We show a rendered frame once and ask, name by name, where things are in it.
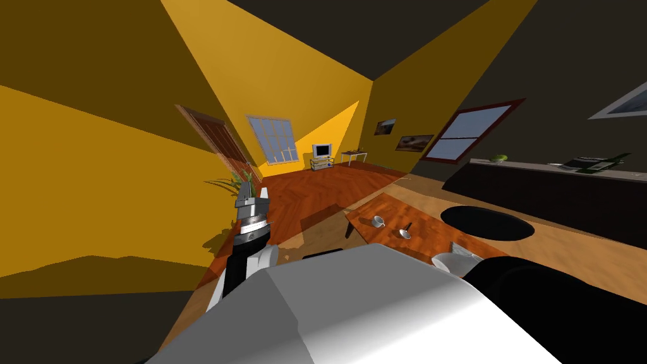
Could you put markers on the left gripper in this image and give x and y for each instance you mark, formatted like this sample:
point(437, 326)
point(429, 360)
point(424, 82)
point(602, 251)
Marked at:
point(252, 207)

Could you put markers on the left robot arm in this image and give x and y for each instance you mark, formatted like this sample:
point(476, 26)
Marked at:
point(241, 265)

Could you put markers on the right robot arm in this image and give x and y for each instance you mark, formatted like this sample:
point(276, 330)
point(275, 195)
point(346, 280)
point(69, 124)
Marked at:
point(556, 308)

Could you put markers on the green potted plant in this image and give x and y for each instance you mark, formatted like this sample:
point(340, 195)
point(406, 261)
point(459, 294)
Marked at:
point(235, 183)

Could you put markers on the white framed window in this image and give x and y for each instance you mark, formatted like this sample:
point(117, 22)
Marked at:
point(275, 140)

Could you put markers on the brown wooden door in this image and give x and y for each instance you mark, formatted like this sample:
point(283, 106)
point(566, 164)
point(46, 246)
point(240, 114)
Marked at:
point(222, 141)

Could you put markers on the grey television on stand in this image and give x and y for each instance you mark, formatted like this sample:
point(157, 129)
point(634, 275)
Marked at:
point(322, 154)

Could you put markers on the small white side table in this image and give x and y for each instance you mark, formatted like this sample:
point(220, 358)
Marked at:
point(354, 154)

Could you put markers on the white mug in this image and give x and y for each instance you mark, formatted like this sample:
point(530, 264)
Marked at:
point(378, 221)

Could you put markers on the small dark framed picture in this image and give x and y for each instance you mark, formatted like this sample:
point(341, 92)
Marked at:
point(385, 127)

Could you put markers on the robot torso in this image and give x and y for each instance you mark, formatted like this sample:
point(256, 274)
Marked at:
point(364, 313)

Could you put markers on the wide dark framed picture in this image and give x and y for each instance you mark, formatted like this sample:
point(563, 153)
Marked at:
point(414, 143)

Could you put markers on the brown wooden table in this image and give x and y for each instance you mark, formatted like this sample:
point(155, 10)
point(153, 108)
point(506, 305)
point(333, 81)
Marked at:
point(429, 230)

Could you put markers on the red framed window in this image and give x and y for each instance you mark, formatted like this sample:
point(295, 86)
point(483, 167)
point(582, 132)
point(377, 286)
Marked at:
point(467, 134)

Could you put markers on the black round rug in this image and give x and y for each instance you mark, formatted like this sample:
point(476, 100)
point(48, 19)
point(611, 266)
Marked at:
point(488, 222)

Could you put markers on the dark sideboard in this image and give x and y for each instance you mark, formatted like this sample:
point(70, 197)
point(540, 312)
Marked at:
point(546, 197)

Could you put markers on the white framed picture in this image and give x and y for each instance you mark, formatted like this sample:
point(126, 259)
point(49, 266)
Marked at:
point(627, 103)

